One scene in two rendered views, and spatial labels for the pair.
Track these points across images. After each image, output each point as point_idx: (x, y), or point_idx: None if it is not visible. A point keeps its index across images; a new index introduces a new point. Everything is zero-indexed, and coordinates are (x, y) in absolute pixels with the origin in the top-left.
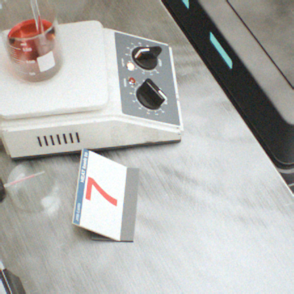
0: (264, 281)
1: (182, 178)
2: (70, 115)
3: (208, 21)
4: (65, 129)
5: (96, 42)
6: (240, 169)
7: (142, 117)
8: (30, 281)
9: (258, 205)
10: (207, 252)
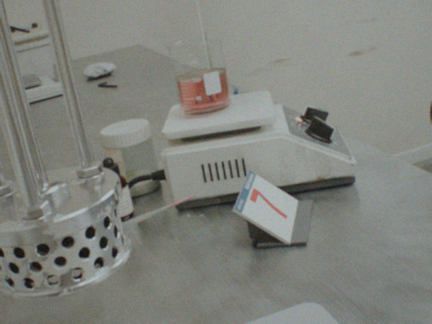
0: None
1: (360, 202)
2: (235, 137)
3: None
4: (231, 152)
5: (264, 96)
6: (422, 191)
7: (310, 141)
8: (181, 280)
9: None
10: (395, 242)
